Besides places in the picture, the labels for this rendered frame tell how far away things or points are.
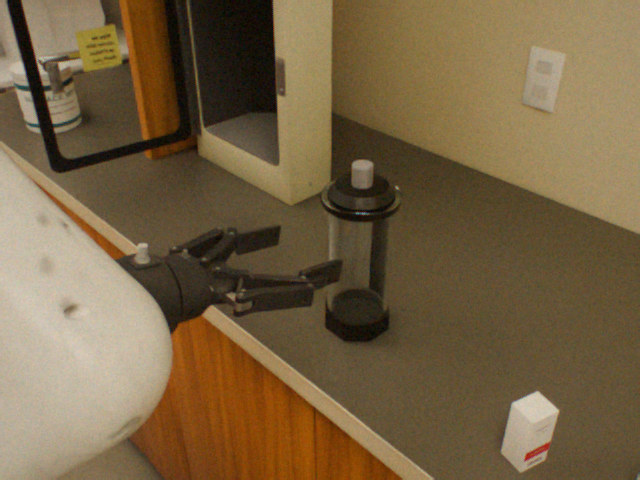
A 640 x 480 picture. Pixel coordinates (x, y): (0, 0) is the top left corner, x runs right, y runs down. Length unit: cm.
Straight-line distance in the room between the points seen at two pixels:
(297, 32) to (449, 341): 58
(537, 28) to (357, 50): 49
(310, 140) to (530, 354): 58
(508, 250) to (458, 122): 41
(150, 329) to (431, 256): 79
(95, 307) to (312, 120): 90
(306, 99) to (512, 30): 43
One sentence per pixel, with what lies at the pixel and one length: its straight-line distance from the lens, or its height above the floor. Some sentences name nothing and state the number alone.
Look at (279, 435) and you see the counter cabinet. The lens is 115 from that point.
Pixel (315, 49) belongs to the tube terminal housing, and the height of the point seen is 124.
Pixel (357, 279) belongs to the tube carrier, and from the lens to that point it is 90.
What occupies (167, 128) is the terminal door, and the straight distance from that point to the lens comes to 146.
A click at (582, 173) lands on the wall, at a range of 139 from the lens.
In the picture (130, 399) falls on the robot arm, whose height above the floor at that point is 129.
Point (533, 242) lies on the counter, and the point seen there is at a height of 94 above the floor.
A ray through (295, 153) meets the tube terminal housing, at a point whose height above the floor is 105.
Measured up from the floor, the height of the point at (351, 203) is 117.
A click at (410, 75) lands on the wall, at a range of 157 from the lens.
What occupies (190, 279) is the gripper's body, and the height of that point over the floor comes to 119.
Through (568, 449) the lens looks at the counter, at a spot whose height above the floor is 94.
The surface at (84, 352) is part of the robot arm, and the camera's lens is 41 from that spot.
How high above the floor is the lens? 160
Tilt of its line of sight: 34 degrees down
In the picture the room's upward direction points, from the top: straight up
